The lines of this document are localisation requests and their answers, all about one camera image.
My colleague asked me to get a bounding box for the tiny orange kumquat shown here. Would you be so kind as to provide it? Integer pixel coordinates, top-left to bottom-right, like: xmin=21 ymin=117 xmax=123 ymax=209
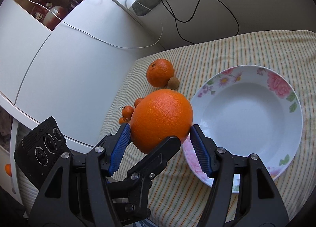
xmin=118 ymin=117 xmax=128 ymax=124

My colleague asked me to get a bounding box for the large smooth orange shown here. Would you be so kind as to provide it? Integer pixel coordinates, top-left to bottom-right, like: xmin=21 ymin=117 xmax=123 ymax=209
xmin=129 ymin=89 xmax=193 ymax=154

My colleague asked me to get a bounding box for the medium tangerine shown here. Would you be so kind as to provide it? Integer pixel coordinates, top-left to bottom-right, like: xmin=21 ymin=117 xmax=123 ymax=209
xmin=134 ymin=98 xmax=143 ymax=108

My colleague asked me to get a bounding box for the floral white ceramic plate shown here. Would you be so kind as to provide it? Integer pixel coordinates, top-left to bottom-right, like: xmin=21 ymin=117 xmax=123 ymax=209
xmin=190 ymin=65 xmax=303 ymax=179

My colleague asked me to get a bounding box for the brown kiwi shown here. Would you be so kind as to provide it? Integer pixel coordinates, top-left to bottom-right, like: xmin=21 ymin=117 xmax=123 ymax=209
xmin=168 ymin=76 xmax=179 ymax=89

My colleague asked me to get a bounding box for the large orange with stem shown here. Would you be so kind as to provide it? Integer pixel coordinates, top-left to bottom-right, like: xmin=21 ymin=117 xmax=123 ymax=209
xmin=146 ymin=58 xmax=175 ymax=88

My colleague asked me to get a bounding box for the striped tablecloth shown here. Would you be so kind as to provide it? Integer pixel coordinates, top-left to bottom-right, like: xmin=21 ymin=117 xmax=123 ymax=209
xmin=29 ymin=31 xmax=315 ymax=226

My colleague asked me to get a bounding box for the white cabinet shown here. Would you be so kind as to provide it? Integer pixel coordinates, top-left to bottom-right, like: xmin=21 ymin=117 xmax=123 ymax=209
xmin=0 ymin=0 xmax=164 ymax=148

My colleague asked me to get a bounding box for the red white vase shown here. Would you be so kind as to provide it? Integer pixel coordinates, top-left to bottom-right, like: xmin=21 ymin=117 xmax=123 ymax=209
xmin=31 ymin=0 xmax=67 ymax=31

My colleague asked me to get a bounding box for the white cable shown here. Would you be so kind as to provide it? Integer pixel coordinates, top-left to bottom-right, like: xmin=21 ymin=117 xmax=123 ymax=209
xmin=14 ymin=0 xmax=164 ymax=50

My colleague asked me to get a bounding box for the black cable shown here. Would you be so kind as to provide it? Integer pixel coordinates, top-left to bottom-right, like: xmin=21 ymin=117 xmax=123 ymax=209
xmin=154 ymin=0 xmax=240 ymax=45

